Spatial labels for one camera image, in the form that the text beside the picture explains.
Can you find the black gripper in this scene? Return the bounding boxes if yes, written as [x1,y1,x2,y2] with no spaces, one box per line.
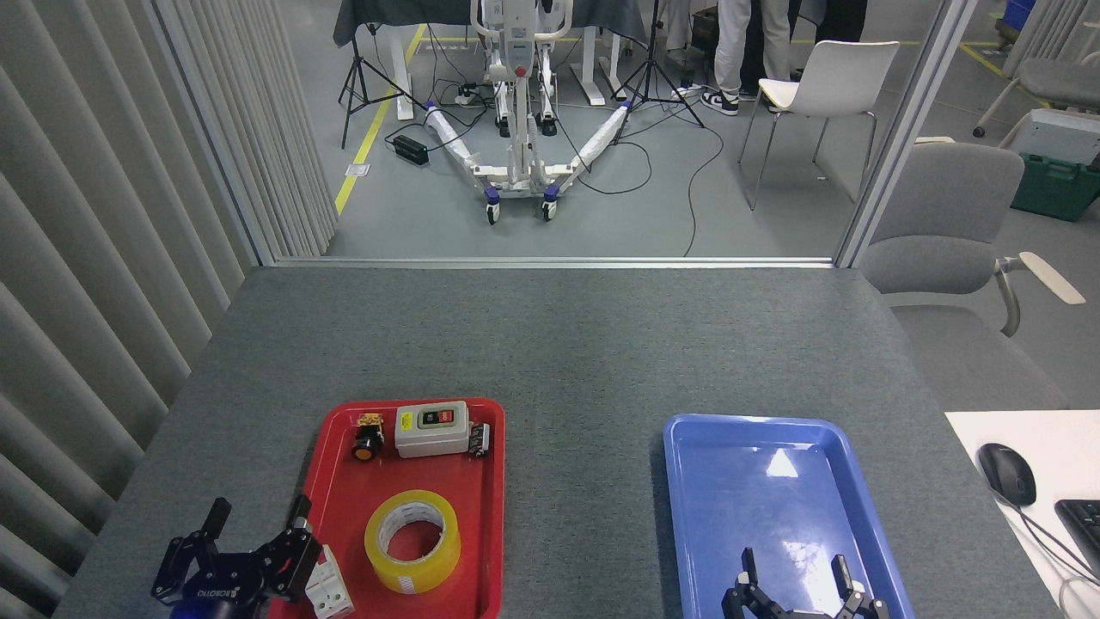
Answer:
[150,493,324,619]
[721,547,889,619]

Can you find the yellow tape roll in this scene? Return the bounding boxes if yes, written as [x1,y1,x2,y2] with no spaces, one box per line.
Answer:
[364,490,461,595]

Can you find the white circuit breaker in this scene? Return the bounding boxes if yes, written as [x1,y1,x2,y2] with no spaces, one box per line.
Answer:
[305,544,355,619]

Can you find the blue plastic tray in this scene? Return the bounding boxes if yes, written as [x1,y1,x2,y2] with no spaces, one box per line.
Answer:
[663,414,916,619]

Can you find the black orange push button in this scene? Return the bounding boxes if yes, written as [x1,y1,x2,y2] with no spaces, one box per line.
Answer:
[351,413,386,463]

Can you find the red plastic tray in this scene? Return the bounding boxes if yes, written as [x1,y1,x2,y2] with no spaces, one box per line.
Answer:
[268,397,506,619]

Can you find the black computer mouse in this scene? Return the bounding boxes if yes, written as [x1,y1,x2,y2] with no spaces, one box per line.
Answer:
[977,443,1037,507]

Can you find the black keyboard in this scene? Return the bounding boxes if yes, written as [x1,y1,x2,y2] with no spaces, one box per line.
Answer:
[1054,499,1100,579]

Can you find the grey vertical blinds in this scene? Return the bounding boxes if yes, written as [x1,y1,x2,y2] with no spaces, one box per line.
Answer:
[0,0,338,619]

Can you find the grey office chair with armrest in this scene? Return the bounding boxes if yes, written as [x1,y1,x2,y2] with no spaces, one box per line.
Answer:
[859,142,1086,412]

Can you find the green plastic bin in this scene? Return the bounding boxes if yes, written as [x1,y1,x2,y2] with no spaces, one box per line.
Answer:
[1010,153,1100,223]

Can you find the black tripod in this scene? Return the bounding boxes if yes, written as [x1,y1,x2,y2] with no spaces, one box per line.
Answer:
[338,0,428,150]
[612,0,706,145]

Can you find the white stand on wheels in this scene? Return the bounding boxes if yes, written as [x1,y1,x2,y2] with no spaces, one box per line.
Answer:
[424,0,633,226]

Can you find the white plastic chair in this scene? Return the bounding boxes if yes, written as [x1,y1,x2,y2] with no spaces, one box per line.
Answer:
[737,40,901,211]

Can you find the white box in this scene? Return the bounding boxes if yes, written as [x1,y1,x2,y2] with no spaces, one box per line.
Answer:
[1001,108,1100,166]

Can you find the person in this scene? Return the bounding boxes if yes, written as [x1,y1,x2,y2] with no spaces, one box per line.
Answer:
[700,0,791,117]

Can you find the table with dark cloth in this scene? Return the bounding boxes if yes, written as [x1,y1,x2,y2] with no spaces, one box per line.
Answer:
[333,0,647,121]

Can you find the grey padded chair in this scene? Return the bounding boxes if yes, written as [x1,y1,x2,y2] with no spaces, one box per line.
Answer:
[973,53,1100,138]

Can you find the grey two-button switch box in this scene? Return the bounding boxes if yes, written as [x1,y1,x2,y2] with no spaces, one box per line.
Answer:
[394,401,470,459]

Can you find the mouse cable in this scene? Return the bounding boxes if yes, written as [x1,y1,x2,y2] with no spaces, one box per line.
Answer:
[997,490,1100,587]

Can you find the black floor cable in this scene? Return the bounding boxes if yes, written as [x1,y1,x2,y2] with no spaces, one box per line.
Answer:
[683,120,725,257]

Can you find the silver post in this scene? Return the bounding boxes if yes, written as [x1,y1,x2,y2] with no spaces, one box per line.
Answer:
[835,0,981,269]

